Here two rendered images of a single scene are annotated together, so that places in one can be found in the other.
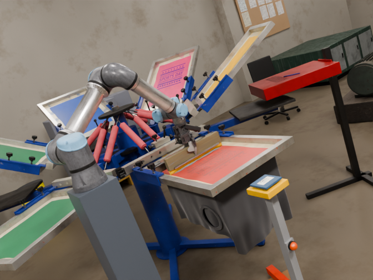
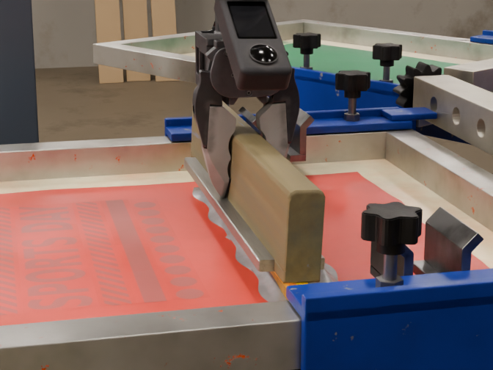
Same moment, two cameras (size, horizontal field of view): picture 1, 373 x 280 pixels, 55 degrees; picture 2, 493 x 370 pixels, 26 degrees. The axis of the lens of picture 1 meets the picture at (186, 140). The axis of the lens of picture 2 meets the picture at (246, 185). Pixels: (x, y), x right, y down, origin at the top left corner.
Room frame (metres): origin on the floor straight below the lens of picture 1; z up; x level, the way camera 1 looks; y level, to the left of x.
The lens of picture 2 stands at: (2.36, -0.96, 1.28)
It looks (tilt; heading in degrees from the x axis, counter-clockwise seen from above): 16 degrees down; 107
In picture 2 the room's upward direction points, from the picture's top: straight up
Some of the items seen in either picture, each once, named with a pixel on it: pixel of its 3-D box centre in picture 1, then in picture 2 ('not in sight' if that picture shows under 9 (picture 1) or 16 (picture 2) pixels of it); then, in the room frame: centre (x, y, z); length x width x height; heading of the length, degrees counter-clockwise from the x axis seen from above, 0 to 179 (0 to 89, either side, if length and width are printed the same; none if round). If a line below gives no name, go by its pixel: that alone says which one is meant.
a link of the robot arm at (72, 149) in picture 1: (74, 150); not in sight; (1.51, 0.46, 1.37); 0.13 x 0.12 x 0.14; 40
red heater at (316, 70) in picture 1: (291, 79); not in sight; (2.88, -0.98, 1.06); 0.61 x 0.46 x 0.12; 90
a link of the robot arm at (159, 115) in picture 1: (164, 113); not in sight; (1.99, 0.06, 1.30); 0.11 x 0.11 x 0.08; 40
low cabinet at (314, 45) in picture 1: (317, 60); not in sight; (7.56, -3.21, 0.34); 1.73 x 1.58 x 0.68; 121
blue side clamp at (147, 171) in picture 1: (149, 175); (289, 144); (2.04, 0.28, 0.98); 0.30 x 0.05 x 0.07; 30
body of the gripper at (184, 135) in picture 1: (182, 133); (240, 34); (2.06, 0.01, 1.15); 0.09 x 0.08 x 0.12; 120
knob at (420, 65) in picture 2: (121, 171); (426, 92); (2.19, 0.45, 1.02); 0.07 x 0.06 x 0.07; 30
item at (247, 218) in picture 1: (255, 203); not in sight; (1.72, -0.22, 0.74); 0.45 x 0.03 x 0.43; 120
